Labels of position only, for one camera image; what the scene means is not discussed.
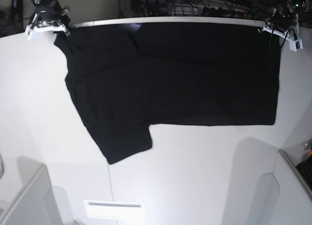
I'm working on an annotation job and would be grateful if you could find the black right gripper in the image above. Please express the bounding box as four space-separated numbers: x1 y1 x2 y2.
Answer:
33 0 70 27

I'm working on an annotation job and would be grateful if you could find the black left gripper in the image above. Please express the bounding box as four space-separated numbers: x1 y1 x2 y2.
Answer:
265 9 298 34

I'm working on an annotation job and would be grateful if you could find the black T-shirt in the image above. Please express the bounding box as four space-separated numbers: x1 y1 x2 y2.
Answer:
54 22 281 164

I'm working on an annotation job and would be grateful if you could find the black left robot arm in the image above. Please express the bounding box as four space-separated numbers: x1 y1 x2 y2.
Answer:
265 0 310 32

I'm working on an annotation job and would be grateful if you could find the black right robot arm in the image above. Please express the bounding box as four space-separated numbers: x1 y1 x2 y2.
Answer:
30 0 70 29

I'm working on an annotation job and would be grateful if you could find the grey partition panel right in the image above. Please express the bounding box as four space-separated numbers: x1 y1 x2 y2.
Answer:
247 150 312 225

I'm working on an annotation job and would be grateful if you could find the grey partition panel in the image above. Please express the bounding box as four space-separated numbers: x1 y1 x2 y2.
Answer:
247 150 312 225
0 164 63 225

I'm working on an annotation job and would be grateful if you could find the grey partition panel left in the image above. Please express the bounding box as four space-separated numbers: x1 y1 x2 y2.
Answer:
0 164 63 225

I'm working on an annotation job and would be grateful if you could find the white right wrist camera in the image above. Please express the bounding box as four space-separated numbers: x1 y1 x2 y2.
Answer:
24 24 40 41

